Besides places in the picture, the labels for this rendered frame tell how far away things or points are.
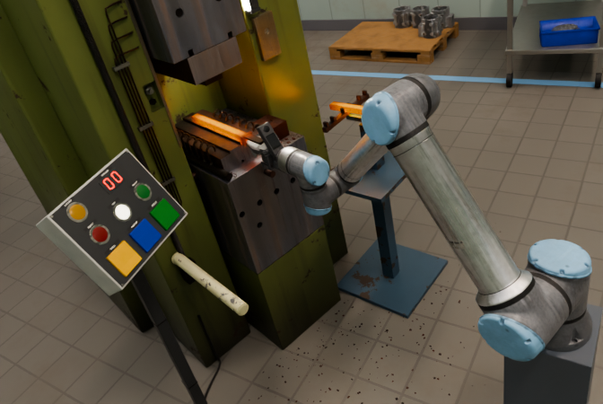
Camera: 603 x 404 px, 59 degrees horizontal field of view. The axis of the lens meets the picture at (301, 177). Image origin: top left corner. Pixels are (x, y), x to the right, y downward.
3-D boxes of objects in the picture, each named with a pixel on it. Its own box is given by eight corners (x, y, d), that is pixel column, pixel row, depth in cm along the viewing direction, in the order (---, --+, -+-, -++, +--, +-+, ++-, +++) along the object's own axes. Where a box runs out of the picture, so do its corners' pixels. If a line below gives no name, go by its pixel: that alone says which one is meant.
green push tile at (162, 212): (180, 215, 167) (164, 197, 166) (167, 230, 162) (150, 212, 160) (177, 216, 169) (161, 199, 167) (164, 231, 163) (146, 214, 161)
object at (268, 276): (341, 300, 257) (324, 224, 232) (283, 351, 238) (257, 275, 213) (269, 254, 295) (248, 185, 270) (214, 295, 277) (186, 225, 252)
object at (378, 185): (429, 152, 232) (429, 148, 231) (381, 203, 208) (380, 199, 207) (371, 140, 250) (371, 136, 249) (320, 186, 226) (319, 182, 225)
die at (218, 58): (242, 62, 186) (235, 36, 181) (196, 85, 176) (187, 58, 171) (181, 48, 215) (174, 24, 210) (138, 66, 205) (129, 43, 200)
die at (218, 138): (266, 148, 205) (261, 129, 200) (225, 174, 195) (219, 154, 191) (207, 124, 234) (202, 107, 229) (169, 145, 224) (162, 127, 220)
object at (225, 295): (251, 311, 180) (248, 299, 177) (240, 320, 178) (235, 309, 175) (185, 259, 211) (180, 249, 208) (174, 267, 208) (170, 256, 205)
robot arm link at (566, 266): (598, 295, 145) (604, 246, 135) (567, 335, 136) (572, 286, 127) (543, 272, 155) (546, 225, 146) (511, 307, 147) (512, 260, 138)
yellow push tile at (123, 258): (142, 258, 153) (123, 239, 150) (126, 277, 147) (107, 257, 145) (139, 260, 154) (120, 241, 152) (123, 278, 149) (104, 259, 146)
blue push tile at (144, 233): (162, 235, 160) (144, 217, 158) (148, 252, 154) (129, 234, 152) (159, 237, 161) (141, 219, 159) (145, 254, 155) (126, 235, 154)
